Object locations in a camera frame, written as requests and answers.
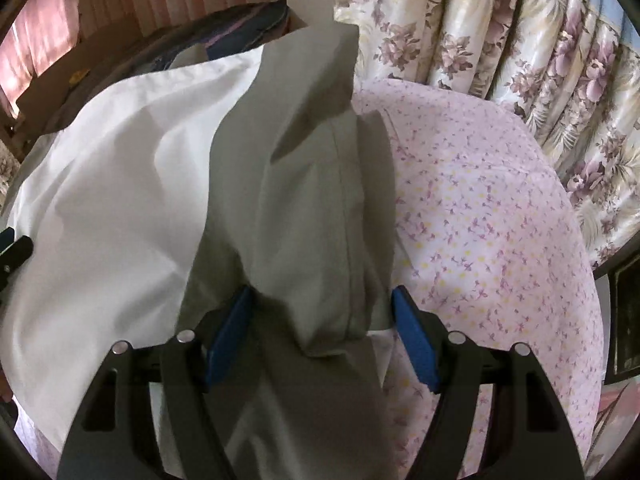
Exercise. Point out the grey and white garment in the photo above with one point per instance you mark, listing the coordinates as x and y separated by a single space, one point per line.
280 185

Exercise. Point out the small yellow object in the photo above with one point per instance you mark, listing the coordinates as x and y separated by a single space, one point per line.
75 77

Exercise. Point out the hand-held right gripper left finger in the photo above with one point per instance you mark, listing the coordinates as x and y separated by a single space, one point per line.
230 335

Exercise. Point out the pink curtain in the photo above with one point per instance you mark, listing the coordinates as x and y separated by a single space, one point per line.
40 55

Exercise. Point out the black and white appliance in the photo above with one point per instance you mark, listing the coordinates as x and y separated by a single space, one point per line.
625 320

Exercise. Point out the pink floral tablecloth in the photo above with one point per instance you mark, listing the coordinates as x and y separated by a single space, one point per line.
475 210

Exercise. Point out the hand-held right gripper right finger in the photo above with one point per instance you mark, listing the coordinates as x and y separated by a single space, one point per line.
415 340

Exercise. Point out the striped blanket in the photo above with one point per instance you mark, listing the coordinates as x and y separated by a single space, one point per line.
250 25

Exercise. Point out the blue curtain with floral hem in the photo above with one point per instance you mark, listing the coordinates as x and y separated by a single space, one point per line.
500 35

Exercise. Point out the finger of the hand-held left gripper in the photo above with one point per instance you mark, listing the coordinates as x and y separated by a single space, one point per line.
15 252

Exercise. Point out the bed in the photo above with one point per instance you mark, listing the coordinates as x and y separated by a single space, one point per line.
120 60

